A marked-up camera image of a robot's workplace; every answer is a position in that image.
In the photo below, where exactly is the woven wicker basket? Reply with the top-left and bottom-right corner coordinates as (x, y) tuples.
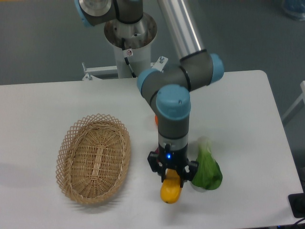
(56, 114), (131, 205)

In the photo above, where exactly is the blue object top right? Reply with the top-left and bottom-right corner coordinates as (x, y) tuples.
(282, 0), (305, 21)

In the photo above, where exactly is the white frame at right edge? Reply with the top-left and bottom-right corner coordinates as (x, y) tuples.
(281, 81), (305, 126)

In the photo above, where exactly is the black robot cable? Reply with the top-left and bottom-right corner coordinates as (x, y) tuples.
(121, 38), (137, 78)

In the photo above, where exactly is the green bok choy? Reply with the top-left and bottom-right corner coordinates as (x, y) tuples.
(192, 136), (223, 190)

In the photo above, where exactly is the black device at table edge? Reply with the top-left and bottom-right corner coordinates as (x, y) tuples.
(288, 193), (305, 218)

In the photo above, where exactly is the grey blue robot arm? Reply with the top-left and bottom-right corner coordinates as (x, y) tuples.
(74, 0), (224, 187)

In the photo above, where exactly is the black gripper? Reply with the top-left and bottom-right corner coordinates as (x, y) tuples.
(147, 145), (199, 188)

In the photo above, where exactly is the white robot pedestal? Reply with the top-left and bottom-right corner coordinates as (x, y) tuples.
(82, 12), (168, 81)

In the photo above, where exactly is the orange fruit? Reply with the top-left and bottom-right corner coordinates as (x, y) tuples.
(154, 115), (158, 126)

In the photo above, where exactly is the yellow mango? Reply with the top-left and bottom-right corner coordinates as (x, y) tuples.
(160, 169), (182, 204)

